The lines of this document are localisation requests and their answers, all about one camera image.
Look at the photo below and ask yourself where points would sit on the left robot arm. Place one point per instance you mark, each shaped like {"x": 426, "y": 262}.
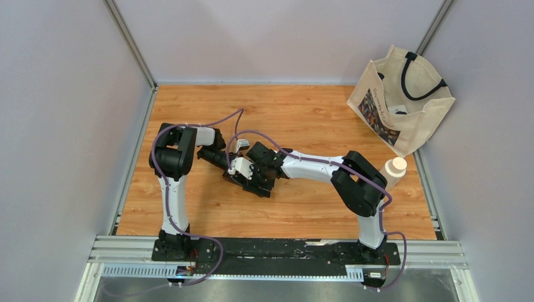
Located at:
{"x": 171, "y": 158}

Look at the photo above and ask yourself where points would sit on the beige canvas tote bag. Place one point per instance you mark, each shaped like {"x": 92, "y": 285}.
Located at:
{"x": 402, "y": 99}

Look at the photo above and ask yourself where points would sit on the white plastic bottle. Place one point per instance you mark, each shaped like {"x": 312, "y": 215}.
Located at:
{"x": 393, "y": 171}

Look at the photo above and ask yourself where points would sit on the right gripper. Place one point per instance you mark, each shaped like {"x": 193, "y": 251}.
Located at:
{"x": 253, "y": 184}

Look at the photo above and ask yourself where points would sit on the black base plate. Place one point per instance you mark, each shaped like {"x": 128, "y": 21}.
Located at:
{"x": 276, "y": 256}

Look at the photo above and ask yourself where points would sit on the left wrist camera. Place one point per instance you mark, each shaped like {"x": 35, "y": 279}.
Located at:
{"x": 241, "y": 145}

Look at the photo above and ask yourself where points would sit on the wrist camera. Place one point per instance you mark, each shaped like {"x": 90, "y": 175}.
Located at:
{"x": 242, "y": 166}
{"x": 241, "y": 145}

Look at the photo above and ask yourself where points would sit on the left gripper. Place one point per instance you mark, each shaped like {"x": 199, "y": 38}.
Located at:
{"x": 227, "y": 167}

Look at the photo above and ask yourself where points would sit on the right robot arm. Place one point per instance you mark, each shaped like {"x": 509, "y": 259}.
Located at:
{"x": 361, "y": 187}

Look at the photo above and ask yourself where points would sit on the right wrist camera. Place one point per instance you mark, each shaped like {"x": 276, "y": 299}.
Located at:
{"x": 242, "y": 166}

